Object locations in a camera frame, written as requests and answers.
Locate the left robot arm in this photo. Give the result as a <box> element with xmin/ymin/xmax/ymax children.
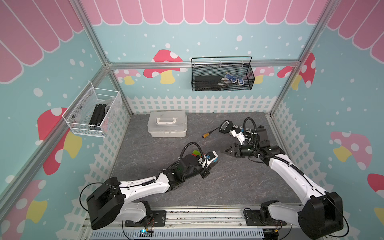
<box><xmin>86</xmin><ymin>151</ymin><xmax>218</xmax><ymax>230</ymax></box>

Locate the white wire wall basket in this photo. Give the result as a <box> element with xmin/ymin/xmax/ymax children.
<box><xmin>62</xmin><ymin>82</ymin><xmax>123</xmax><ymax>138</ymax></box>

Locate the blue white item in basket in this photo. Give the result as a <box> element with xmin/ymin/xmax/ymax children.
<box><xmin>222</xmin><ymin>72</ymin><xmax>245</xmax><ymax>86</ymax></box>

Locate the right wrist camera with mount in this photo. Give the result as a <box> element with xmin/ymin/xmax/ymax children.
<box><xmin>234</xmin><ymin>117</ymin><xmax>270</xmax><ymax>147</ymax></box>

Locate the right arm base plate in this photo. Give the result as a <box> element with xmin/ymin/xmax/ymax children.
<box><xmin>243</xmin><ymin>208</ymin><xmax>287</xmax><ymax>229</ymax></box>

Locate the small green-lit circuit board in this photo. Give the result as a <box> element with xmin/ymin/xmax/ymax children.
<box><xmin>140</xmin><ymin>229</ymin><xmax>154</xmax><ymax>238</ymax></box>

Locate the black box in white basket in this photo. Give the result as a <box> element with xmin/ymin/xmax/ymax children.
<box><xmin>89</xmin><ymin>104</ymin><xmax>107</xmax><ymax>131</ymax></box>

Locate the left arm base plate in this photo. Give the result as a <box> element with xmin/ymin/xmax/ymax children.
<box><xmin>125</xmin><ymin>211</ymin><xmax>167</xmax><ymax>228</ymax></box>

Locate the small wooden-handled screwdriver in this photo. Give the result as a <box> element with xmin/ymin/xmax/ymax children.
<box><xmin>202</xmin><ymin>128</ymin><xmax>218</xmax><ymax>139</ymax></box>

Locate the black wire wall basket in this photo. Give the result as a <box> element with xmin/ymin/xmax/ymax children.
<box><xmin>191</xmin><ymin>56</ymin><xmax>255</xmax><ymax>92</ymax></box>

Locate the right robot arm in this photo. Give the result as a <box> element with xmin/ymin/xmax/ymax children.
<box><xmin>222</xmin><ymin>143</ymin><xmax>349</xmax><ymax>240</ymax></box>

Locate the white plastic storage box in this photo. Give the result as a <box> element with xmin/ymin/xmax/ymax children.
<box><xmin>148</xmin><ymin>110</ymin><xmax>188</xmax><ymax>138</ymax></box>

